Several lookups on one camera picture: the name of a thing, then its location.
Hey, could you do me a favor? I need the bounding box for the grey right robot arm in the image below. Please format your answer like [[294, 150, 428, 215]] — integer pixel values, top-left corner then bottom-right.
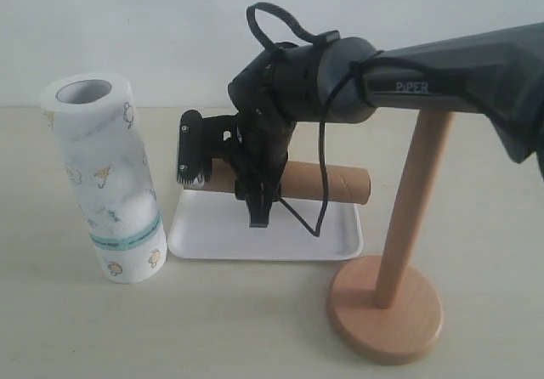
[[228, 23, 543, 228]]

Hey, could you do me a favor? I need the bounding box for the wooden paper towel holder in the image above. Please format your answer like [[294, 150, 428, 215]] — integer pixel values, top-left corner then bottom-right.
[[326, 111, 454, 365]]

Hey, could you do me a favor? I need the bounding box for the white rectangular tray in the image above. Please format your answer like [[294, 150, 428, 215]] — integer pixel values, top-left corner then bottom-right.
[[167, 190, 364, 262]]

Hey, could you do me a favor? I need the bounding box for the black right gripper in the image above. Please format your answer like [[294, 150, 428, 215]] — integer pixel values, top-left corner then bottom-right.
[[220, 114, 296, 228]]

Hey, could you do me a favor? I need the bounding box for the brown cardboard tube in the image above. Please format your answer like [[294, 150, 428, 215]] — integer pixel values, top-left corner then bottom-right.
[[195, 159, 373, 205]]

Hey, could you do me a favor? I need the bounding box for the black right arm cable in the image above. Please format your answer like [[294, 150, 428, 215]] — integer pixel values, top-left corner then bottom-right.
[[245, 2, 464, 239]]

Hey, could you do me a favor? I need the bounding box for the printed white paper towel roll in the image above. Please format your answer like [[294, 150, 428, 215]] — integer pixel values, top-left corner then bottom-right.
[[39, 73, 167, 284]]

